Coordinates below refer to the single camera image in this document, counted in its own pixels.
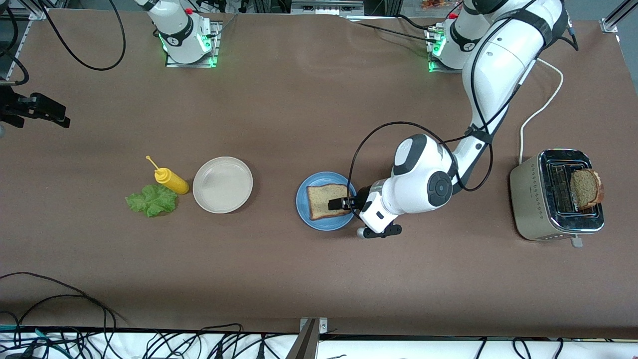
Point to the orange packet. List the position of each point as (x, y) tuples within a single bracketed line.
[(434, 4)]

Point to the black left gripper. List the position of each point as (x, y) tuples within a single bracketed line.
[(360, 197)]

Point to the metal table bracket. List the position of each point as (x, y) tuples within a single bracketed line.
[(306, 344)]

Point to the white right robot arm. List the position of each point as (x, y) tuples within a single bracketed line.
[(179, 25)]

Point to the grey metal bracket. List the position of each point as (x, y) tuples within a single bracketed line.
[(326, 6)]

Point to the brown bread slice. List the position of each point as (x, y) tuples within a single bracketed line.
[(587, 188), (319, 199)]

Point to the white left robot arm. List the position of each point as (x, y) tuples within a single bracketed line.
[(503, 65)]

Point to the beige plate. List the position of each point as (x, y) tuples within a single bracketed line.
[(222, 185)]

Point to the green lettuce leaf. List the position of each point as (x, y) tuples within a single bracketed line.
[(152, 200)]

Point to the yellow squeeze bottle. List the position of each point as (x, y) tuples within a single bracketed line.
[(172, 181)]

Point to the beige chrome toaster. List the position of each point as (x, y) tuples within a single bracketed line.
[(528, 199)]

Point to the aluminium frame rail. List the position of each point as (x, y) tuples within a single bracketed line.
[(37, 11), (618, 15)]

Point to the blue plate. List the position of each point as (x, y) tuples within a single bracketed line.
[(324, 225)]

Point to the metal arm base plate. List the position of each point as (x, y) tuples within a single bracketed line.
[(436, 67), (218, 50)]

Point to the white shelf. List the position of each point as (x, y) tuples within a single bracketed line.
[(398, 349)]

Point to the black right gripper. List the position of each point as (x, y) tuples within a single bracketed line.
[(11, 107)]

